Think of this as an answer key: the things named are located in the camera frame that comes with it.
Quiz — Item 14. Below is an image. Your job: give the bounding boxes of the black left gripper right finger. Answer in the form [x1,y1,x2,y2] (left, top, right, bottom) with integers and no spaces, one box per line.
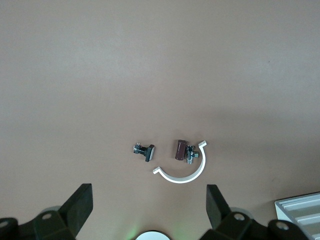
[199,184,313,240]

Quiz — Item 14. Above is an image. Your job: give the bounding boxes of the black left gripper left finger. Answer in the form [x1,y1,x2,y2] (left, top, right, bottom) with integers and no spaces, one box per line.
[0,183,94,240]

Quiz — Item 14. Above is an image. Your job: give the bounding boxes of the white drawer cabinet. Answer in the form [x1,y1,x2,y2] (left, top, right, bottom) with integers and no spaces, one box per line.
[274,191,320,240]

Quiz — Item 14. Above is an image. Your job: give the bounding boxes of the small black clip component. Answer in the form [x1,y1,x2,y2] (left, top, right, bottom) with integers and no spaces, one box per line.
[132,142,157,163]

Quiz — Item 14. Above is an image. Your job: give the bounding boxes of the brown table mat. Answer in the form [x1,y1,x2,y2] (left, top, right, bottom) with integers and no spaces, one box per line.
[0,0,320,240]

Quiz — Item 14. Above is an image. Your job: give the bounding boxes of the white half ring clamp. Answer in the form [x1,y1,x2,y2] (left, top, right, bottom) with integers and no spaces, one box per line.
[152,140,209,185]

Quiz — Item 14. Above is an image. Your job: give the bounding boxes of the metal valve with brown handle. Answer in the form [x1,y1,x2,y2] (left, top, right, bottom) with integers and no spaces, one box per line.
[174,139,201,165]

